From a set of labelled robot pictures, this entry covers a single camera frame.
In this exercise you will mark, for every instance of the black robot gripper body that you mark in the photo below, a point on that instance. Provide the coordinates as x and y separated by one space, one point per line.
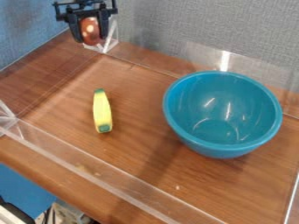
83 8

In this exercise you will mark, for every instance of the brown toy mushroom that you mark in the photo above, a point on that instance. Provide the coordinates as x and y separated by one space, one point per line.
90 31

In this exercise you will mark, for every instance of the blue plastic bowl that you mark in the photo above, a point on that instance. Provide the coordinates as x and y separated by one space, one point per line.
223 113

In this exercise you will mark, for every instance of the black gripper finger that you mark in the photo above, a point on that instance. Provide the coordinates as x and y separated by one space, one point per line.
103 23
75 27

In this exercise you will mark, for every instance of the yellow toy corn cob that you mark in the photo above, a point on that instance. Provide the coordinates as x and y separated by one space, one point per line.
102 111

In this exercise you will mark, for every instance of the clear acrylic table barrier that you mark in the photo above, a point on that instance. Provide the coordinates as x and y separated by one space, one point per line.
135 175

